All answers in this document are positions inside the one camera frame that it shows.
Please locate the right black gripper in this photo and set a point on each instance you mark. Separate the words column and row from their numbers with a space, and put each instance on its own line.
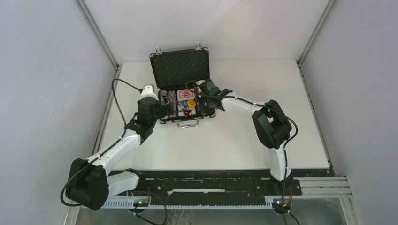
column 204, row 110

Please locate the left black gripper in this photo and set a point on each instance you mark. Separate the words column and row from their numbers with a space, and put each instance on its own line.
column 163, row 109

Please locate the orange big blind button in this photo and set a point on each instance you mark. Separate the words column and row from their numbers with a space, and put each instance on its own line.
column 191, row 103

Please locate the red triangular all-in button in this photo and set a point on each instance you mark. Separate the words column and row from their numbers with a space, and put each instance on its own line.
column 186, row 112

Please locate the black aluminium poker case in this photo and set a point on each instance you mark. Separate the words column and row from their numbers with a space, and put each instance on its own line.
column 176, row 70

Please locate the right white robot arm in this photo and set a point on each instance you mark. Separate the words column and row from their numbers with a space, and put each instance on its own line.
column 271, row 124

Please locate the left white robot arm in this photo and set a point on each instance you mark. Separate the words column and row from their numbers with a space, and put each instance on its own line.
column 90, row 183

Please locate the left mixed chip stack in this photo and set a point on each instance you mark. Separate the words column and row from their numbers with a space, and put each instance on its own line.
column 164, row 97

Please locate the mixed chip stack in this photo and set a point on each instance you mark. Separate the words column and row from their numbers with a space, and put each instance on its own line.
column 172, row 98
column 164, row 97

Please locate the red playing card deck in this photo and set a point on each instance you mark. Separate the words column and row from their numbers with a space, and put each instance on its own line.
column 185, row 95

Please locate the left controller board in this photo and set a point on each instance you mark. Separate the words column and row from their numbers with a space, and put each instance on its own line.
column 141, row 203

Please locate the controller board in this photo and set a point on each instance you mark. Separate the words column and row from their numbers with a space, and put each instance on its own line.
column 281, row 203
column 141, row 203

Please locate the right controller board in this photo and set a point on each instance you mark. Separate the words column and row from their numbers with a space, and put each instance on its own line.
column 281, row 203

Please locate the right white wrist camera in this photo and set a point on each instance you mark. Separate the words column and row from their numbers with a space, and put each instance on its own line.
column 200, row 82

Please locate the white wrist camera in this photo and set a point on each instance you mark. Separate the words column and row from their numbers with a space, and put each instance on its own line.
column 200, row 82
column 149, row 90

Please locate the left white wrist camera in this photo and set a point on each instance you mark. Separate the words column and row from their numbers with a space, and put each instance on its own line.
column 149, row 90

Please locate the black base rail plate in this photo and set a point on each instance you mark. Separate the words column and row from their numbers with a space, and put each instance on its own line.
column 220, row 186

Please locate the white cable duct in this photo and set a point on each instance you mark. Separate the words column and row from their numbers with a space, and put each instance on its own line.
column 120, row 203

